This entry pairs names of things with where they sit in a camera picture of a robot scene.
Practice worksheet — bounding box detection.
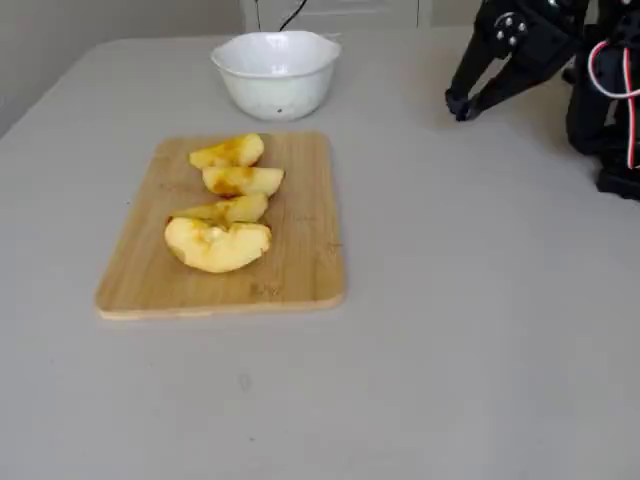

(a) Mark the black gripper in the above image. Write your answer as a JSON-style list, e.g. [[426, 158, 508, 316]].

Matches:
[[444, 0, 591, 121]]

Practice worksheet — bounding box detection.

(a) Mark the yellow apple slice brown patch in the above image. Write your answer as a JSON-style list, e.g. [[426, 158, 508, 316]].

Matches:
[[201, 165, 286, 198]]

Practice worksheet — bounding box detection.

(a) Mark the yellow apple slice browned core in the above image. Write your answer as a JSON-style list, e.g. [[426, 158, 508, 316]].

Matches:
[[188, 132, 265, 169]]

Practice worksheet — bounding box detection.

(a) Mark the white ceramic bowl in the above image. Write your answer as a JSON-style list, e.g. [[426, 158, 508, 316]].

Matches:
[[209, 29, 343, 122]]

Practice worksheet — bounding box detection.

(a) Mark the wooden cutting board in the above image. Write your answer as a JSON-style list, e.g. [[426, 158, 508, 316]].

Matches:
[[93, 130, 346, 322]]

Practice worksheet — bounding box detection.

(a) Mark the thin yellow apple slice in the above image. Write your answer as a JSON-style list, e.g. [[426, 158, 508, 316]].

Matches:
[[169, 192, 270, 225]]

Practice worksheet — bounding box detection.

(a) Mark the large pale yellow apple slice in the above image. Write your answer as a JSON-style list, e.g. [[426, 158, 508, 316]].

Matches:
[[163, 216, 274, 274]]

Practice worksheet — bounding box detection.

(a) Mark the white and red servo cable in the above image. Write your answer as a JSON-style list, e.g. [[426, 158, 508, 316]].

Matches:
[[587, 39, 640, 171]]

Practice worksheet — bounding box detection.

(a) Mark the slanted black cable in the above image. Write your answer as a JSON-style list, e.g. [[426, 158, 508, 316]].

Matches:
[[278, 0, 309, 33]]

